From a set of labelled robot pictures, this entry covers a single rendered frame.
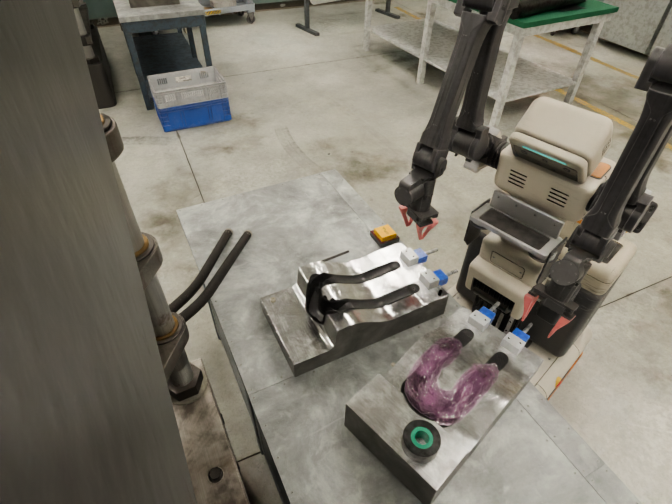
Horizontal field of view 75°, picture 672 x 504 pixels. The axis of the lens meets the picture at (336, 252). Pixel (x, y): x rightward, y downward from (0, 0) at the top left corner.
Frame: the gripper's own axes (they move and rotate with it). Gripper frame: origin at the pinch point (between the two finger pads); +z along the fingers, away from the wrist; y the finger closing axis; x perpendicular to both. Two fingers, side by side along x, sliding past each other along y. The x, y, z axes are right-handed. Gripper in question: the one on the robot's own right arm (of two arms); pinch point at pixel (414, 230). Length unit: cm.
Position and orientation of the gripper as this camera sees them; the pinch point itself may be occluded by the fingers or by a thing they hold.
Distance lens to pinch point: 134.6
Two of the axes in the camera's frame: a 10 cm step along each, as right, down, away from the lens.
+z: -0.4, 7.3, 6.8
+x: 8.9, -2.8, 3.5
